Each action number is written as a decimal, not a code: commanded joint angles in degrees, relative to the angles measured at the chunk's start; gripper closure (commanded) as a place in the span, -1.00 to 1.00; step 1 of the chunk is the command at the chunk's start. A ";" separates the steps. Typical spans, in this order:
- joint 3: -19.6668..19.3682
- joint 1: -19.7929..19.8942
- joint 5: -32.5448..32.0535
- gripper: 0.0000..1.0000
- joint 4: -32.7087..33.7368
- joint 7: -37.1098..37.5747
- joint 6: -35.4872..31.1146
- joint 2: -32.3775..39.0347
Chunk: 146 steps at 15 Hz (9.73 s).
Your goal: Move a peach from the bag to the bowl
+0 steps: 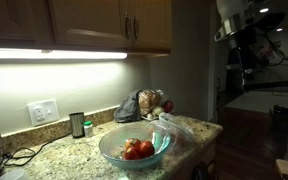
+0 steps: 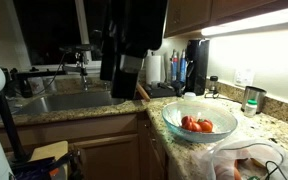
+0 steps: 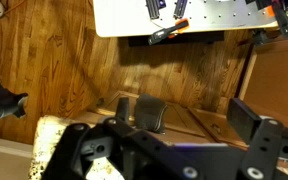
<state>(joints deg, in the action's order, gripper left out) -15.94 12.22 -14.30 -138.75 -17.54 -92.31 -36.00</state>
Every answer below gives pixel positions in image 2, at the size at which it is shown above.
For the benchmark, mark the red tomato middle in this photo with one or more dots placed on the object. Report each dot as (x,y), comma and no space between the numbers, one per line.
(192,126)

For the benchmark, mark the white wall outlet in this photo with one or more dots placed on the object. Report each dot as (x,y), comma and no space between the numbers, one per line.
(244,77)

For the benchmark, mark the wooden handle utensil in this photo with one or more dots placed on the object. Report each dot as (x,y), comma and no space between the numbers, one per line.
(142,92)

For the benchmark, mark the wooden lower cabinet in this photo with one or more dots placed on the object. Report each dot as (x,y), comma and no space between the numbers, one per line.
(119,147)

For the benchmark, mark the white mesh produce bag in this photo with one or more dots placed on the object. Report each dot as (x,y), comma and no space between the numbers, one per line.
(203,158)

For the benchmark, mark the wooden cabinet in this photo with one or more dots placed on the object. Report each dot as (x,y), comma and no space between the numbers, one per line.
(186,18)
(119,147)

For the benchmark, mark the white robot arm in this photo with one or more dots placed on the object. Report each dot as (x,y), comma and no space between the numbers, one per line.
(131,29)

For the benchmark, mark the blue bottle right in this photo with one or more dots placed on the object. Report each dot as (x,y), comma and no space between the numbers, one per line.
(182,75)

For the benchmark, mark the glass bowl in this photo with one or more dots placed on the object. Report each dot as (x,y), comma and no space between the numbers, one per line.
(224,123)

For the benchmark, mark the stainless kitchen sink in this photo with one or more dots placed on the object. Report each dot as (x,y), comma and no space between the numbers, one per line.
(69,101)

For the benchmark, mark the blue bottle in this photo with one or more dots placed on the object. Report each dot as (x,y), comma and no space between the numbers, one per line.
(174,62)
(182,75)

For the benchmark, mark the black camera stand pole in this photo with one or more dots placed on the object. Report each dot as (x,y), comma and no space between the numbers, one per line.
(20,155)

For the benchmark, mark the blue bottle left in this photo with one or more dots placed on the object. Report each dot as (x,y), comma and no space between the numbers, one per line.
(174,62)

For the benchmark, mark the stainless steel cup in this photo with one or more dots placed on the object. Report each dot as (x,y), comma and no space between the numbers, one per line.
(254,93)

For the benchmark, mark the paper towel roll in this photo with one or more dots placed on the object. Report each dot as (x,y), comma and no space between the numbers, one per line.
(153,68)

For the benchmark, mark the white plastic lid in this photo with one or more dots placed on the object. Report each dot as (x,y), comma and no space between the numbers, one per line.
(190,96)

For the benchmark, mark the red tomato left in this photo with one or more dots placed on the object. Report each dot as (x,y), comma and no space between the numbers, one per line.
(187,119)

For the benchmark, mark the small glass shaker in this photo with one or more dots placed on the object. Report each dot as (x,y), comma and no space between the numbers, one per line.
(212,91)

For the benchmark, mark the wooden upper cabinet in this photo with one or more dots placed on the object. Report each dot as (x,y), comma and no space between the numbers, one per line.
(186,18)

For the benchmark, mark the kitchen faucet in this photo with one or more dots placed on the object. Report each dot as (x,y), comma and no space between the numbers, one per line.
(79,53)

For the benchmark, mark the under-cabinet light strip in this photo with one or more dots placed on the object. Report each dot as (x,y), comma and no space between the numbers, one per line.
(273,20)

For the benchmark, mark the small white pill bottle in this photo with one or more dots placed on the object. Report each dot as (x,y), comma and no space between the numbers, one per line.
(250,108)

